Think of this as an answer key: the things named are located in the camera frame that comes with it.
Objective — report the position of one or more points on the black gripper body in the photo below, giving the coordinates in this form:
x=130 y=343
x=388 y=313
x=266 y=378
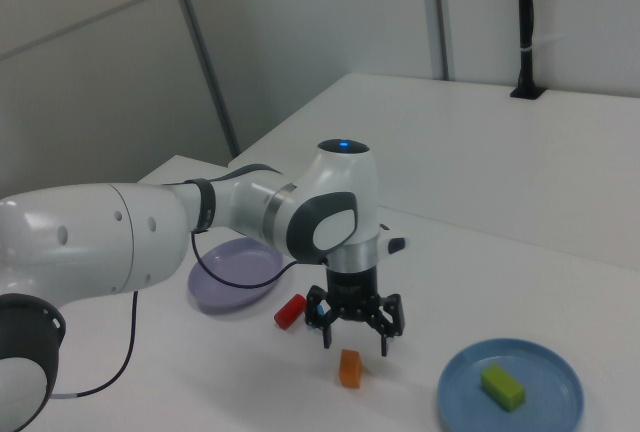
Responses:
x=352 y=292

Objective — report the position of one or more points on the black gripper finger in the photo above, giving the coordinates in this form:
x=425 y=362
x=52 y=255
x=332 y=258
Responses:
x=327 y=322
x=392 y=322

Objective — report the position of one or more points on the red rounded block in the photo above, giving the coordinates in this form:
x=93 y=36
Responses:
x=290 y=312

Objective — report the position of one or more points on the orange rectangular block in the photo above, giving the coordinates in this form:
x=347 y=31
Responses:
x=350 y=369

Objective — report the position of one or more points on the green rectangular block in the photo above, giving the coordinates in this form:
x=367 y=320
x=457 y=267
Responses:
x=502 y=387

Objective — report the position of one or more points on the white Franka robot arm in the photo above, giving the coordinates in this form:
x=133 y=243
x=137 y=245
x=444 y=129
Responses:
x=100 y=237

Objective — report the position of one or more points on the purple plate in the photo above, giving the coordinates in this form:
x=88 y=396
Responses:
x=235 y=282

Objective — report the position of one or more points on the blue plate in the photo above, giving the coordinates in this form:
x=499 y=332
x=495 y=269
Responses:
x=465 y=392

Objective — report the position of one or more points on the grey partition post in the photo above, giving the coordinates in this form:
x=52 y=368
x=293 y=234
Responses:
x=202 y=52
x=442 y=12

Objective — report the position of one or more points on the black camera stand pole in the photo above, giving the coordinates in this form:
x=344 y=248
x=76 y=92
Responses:
x=525 y=12

